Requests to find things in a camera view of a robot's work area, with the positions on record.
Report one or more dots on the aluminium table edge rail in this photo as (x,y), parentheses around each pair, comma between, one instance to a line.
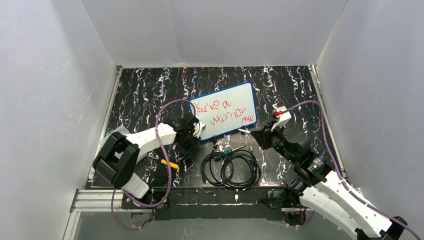
(317,85)

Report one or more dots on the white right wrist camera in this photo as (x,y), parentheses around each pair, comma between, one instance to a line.
(281,117)

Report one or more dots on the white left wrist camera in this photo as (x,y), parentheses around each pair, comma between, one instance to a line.
(198,129)

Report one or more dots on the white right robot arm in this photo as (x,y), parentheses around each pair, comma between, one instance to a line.
(318,187)

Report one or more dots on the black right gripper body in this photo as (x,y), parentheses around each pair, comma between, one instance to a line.
(265,136)

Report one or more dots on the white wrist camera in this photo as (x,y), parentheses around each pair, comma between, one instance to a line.
(281,117)
(198,129)

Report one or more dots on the blue framed whiteboard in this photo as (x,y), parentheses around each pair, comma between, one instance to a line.
(226,110)

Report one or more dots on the front aluminium frame rail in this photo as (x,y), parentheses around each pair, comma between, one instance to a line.
(101,200)

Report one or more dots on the green handled screwdriver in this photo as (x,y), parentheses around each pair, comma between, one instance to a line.
(219,155)

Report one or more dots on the white red whiteboard marker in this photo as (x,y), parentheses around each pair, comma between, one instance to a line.
(244,131)

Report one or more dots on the yellow handled tool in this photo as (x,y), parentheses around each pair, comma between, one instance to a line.
(170,164)

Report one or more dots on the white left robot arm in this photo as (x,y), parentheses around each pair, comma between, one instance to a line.
(119,155)

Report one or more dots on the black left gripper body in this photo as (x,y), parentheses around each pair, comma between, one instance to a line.
(193,131)

